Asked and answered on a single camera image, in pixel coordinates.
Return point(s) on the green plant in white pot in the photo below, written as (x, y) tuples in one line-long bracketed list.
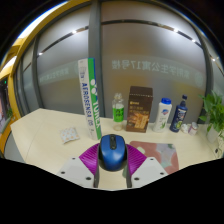
[(215, 110)]

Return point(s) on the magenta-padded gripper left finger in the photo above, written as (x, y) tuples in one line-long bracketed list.
[(88, 159)]

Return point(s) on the crumpled white tissue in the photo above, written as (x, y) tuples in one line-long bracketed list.
[(185, 128)]

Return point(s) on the white bottle with blue cap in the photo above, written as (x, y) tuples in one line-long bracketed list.
[(162, 116)]

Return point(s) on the blue and black computer mouse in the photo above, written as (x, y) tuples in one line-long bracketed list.
[(112, 153)]

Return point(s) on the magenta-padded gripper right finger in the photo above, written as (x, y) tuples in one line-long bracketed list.
[(136, 159)]

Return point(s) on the dark blue pump bottle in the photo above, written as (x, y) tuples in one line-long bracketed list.
[(178, 116)]

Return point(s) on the floral pastel mouse pad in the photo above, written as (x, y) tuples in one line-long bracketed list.
[(163, 155)]

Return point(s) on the brown cardboard snack box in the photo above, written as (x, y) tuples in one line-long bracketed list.
[(139, 110)]

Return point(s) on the small white pink jar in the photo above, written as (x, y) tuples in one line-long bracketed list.
[(193, 128)]

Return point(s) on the white green shuttlecock tube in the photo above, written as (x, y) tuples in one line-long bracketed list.
[(90, 100)]

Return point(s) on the clear bottle with green label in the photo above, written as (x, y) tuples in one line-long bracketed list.
[(118, 113)]

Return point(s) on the small patterned tissue packet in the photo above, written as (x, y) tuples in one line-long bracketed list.
[(69, 135)]

